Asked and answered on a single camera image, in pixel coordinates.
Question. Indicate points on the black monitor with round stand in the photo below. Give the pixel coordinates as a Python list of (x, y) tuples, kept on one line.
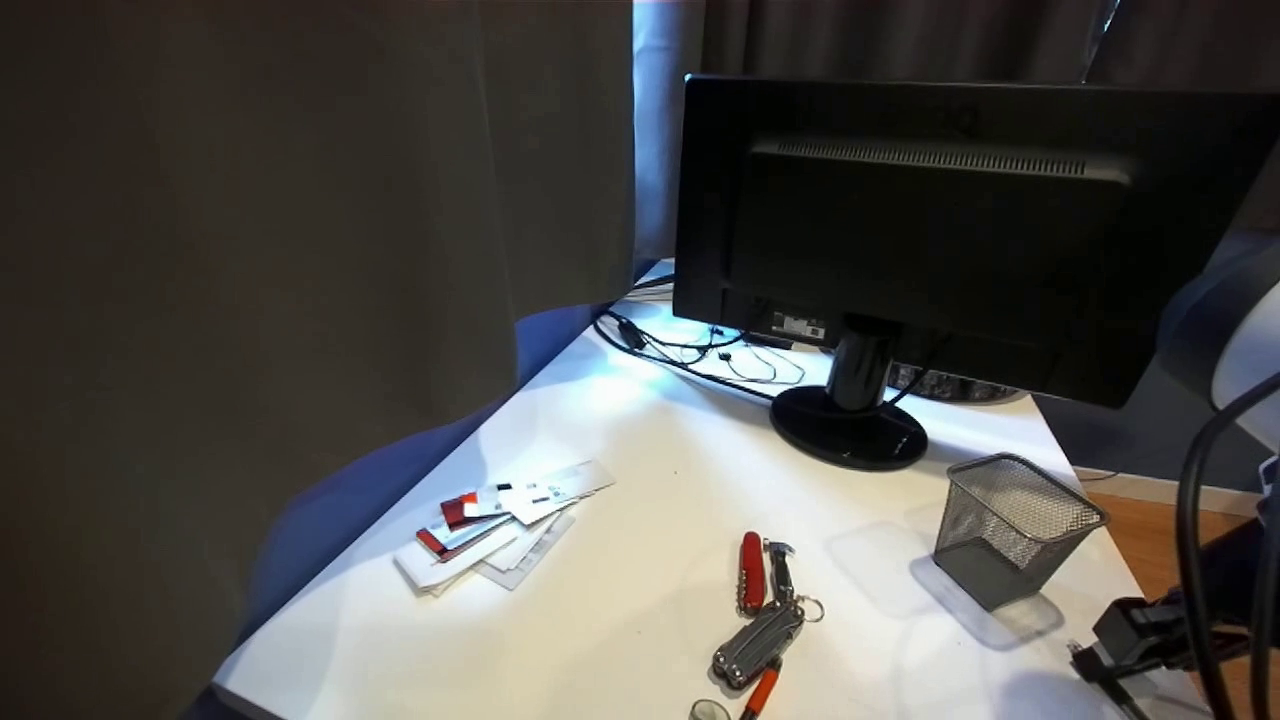
[(932, 224)]

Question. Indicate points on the metal key bunch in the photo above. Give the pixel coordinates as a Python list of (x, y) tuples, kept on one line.
[(782, 572)]

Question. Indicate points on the orange tool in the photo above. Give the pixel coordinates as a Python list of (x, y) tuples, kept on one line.
[(761, 691)]

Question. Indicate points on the red topped card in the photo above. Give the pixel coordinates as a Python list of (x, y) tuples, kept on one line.
[(461, 510)]

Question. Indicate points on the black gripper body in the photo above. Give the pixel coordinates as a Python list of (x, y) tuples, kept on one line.
[(1146, 635)]

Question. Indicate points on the black mesh pen cup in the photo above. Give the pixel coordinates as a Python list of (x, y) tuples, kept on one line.
[(1014, 524)]

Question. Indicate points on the white card with red stripe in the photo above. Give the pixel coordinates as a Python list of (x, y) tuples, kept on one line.
[(446, 561)]

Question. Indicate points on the clear card holder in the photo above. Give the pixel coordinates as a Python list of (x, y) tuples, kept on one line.
[(534, 553)]

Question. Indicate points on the blue chair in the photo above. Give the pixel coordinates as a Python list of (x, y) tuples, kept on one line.
[(346, 493)]

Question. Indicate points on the dark grey curtain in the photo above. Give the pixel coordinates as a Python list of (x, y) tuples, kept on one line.
[(866, 33), (266, 266)]

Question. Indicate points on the red pocket knife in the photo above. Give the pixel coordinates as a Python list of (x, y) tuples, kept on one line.
[(752, 572)]

